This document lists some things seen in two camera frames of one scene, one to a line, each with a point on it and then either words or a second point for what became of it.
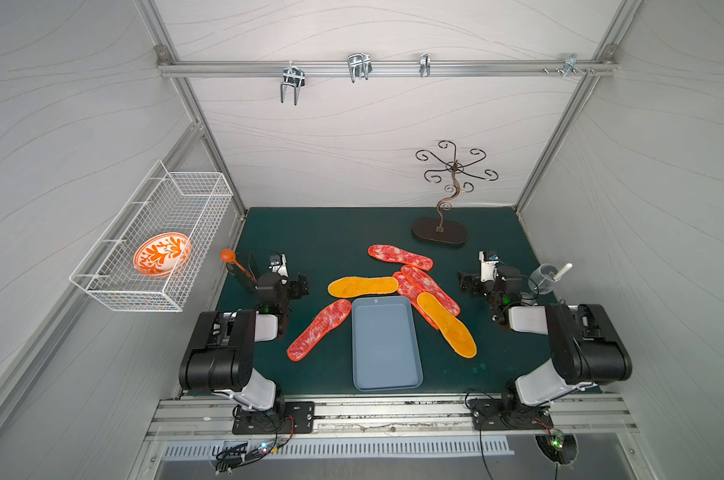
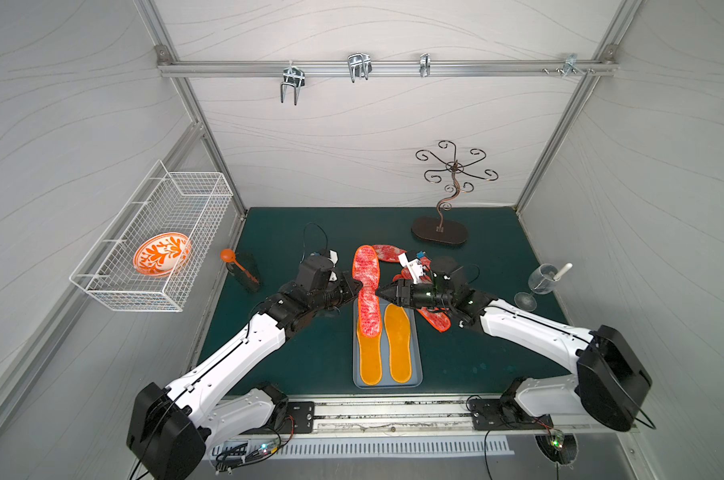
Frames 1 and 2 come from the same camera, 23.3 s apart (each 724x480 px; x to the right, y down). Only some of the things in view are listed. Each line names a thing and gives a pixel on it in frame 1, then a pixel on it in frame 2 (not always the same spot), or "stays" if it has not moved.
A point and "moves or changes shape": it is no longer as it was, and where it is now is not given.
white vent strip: (451, 446) stays
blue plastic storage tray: (385, 353) stays
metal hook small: (425, 64) stays
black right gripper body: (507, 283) -> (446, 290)
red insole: (324, 322) -> (366, 271)
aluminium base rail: (209, 417) stays
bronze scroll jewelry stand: (433, 228) stays
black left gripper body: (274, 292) -> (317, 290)
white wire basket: (150, 257) stays
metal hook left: (292, 75) stays
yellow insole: (353, 286) moves or changes shape
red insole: (426, 284) moves or changes shape
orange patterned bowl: (162, 254) stays
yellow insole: (455, 331) -> (371, 367)
